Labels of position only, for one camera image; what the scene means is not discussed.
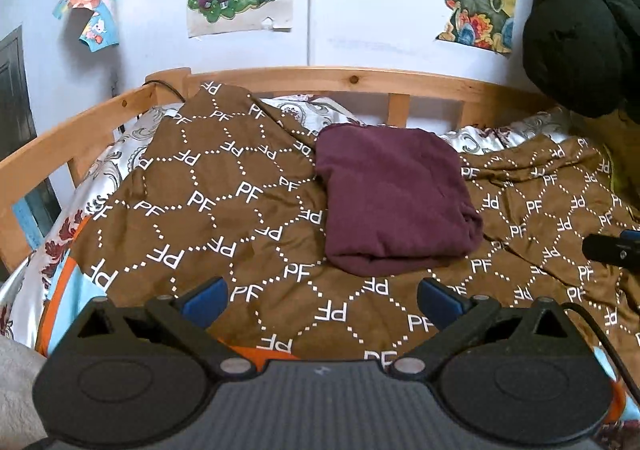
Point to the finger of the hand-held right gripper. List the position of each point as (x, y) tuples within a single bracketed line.
[(607, 250)]

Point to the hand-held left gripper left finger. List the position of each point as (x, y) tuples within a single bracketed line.
[(206, 301)]

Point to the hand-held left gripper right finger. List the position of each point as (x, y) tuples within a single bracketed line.
[(440, 302)]

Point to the maroon long-sleeve sweater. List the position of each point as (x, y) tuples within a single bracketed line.
[(395, 200)]

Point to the brown orange printed blanket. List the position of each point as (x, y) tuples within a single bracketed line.
[(200, 210)]

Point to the white floral bedsheet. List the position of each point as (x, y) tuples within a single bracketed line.
[(125, 149)]

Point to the cream fleece blanket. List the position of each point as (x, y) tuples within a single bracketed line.
[(17, 390)]

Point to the black puffer jacket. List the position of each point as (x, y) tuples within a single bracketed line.
[(580, 29)]

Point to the wooden bed frame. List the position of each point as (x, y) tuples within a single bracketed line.
[(300, 77)]

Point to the dark window frame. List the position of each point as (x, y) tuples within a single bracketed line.
[(15, 94)]

